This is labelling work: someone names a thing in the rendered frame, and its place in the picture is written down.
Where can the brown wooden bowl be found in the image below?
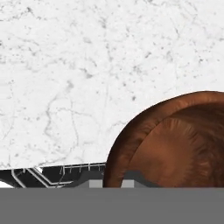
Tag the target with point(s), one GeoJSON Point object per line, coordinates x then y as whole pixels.
{"type": "Point", "coordinates": [175, 145]}

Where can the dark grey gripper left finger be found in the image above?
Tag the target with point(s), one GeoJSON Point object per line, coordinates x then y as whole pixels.
{"type": "Point", "coordinates": [95, 183]}

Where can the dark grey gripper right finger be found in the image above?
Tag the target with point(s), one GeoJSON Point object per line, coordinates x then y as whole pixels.
{"type": "Point", "coordinates": [128, 183]}

